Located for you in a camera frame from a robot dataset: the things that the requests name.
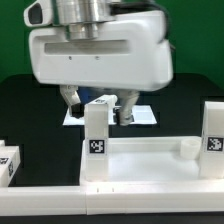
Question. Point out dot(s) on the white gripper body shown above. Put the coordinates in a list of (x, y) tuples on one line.
[(129, 53)]

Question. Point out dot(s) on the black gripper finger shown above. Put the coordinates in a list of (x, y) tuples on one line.
[(72, 99), (128, 99)]

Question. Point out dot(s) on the white desk top tray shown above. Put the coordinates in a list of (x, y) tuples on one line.
[(152, 160)]

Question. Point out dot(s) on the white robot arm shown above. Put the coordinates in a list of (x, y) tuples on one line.
[(81, 19)]

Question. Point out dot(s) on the white paper marker sheet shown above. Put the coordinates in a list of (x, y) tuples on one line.
[(142, 114)]

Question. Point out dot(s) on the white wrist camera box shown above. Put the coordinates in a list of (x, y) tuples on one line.
[(41, 13)]

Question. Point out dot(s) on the white L-shaped fence wall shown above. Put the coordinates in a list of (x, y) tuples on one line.
[(104, 198)]

